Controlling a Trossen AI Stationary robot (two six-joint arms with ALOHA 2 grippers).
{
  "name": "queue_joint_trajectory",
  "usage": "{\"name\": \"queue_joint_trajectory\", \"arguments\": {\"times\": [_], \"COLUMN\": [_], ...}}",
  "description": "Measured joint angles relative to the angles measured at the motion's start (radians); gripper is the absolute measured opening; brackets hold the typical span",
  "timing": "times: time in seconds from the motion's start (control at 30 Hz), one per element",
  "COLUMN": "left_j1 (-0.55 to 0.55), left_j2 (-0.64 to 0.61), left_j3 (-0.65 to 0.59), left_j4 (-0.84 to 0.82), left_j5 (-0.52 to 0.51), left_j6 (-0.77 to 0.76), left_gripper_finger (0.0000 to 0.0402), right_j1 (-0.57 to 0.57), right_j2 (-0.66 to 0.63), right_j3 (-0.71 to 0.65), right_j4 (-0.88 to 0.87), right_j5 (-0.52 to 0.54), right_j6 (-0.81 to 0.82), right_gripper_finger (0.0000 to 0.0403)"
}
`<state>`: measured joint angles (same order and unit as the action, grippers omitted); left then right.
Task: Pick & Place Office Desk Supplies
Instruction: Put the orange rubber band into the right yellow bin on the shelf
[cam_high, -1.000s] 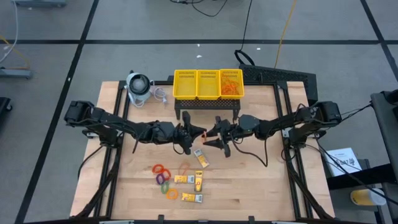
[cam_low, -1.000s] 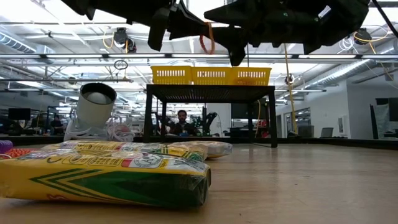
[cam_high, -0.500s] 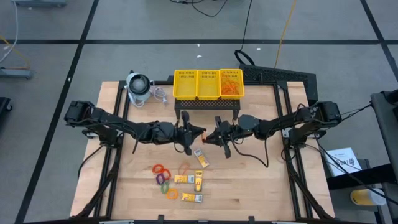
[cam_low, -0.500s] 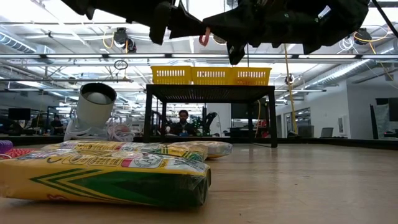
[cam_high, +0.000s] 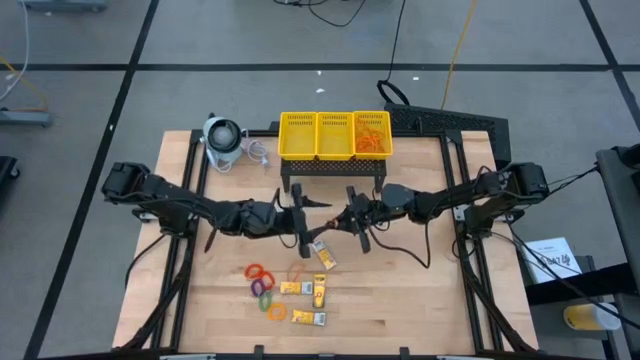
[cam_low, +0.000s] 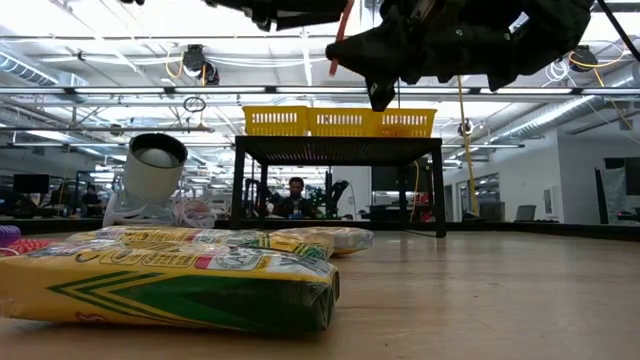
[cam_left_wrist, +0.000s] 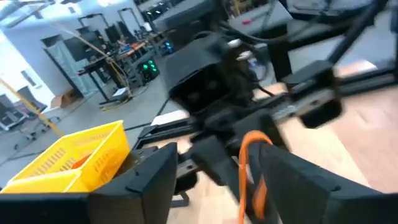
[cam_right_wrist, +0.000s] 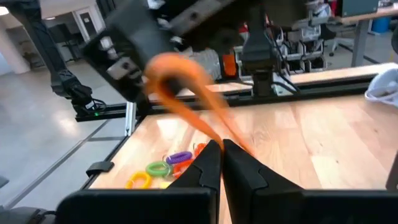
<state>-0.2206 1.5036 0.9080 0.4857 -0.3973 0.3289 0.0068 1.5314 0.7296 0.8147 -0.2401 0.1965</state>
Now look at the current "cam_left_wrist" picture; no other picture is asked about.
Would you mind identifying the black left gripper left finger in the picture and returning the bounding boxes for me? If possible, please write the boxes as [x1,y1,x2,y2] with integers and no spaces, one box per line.
[0,142,178,224]

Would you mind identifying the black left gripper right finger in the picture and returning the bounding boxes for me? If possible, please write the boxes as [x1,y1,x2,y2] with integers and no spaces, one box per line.
[259,142,398,224]

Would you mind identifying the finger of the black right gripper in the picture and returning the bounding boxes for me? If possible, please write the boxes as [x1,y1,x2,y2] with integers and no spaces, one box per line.
[188,136,246,203]
[233,108,289,150]

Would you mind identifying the yellow plastic basket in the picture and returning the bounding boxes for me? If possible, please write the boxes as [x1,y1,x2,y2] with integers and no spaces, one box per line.
[0,119,131,194]

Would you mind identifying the computer with green lights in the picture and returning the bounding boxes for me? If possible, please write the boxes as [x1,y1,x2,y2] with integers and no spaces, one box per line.
[136,58,161,83]

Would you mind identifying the brown cardboard box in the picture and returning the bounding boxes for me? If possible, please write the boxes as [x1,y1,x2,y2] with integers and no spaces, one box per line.
[49,88,80,110]

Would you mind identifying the grey fabric screen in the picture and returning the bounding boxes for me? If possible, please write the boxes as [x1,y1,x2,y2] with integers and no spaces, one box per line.
[43,40,105,99]

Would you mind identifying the black aluminium table frame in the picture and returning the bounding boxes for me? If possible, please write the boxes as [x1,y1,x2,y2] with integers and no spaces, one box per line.
[132,0,398,150]

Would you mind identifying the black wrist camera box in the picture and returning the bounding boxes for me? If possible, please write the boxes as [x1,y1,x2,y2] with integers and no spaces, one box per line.
[164,32,252,114]

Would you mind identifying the beige hanging cable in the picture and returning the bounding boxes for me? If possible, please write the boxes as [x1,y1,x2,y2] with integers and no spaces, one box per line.
[55,23,133,99]

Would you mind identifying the yellow hanging cable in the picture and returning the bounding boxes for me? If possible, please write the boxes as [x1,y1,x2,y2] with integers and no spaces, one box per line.
[0,77,65,138]

